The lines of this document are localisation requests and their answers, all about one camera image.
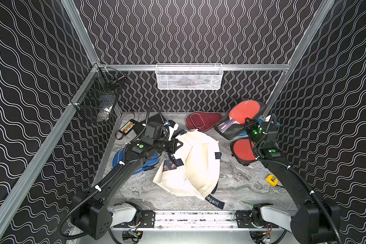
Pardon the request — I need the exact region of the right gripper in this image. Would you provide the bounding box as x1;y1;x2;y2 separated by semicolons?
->
243;117;262;151

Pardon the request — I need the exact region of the royal blue paddle case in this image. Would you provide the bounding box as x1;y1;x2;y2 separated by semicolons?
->
112;147;160;175

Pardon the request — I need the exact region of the dark grey paddle case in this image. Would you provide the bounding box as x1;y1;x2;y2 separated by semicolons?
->
230;138;257;166

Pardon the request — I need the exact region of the cream canvas tote bag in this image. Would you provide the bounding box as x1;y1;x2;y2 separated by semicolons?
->
152;130;225;210

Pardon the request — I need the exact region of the red paddle case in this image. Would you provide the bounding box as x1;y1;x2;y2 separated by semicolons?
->
186;111;223;132

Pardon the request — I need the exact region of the teal paddle case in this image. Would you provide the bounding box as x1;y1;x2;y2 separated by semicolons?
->
258;117;279;134

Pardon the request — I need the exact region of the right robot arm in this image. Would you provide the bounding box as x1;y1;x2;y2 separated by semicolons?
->
244;115;342;244

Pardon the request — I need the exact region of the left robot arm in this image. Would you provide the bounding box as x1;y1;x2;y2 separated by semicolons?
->
57;114;183;240

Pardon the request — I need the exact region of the black plastic case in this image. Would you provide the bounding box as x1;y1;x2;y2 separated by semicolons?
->
133;114;166;135

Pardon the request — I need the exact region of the yellow tape measure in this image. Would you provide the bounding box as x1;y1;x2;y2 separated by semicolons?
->
265;174;283;188

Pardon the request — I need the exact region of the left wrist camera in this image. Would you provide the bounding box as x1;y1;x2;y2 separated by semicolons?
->
166;120;179;141

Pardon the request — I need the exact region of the white mesh wall basket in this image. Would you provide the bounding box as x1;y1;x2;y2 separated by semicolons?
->
155;63;224;90

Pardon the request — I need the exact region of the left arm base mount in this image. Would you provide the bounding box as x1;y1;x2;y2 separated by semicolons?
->
114;210;156;229

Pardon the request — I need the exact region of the black wire wall basket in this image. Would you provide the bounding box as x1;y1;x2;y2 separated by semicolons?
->
70;64;128;124

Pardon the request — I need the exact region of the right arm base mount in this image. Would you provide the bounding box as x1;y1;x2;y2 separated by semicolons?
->
233;210;279;229

